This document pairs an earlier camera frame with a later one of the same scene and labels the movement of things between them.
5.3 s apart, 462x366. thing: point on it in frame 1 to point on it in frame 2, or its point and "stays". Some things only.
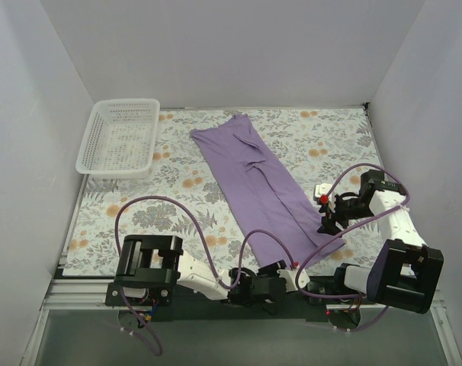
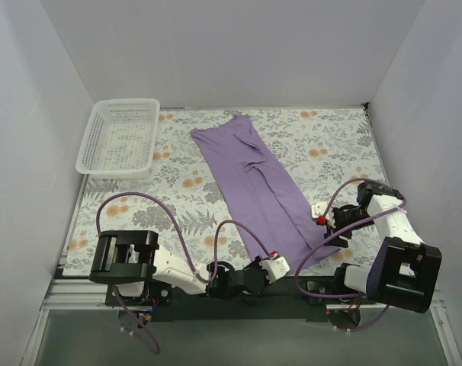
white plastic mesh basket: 120,139 stays
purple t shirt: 281,222 stays
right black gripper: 331,213 to 336,227
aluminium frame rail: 71,293 stays
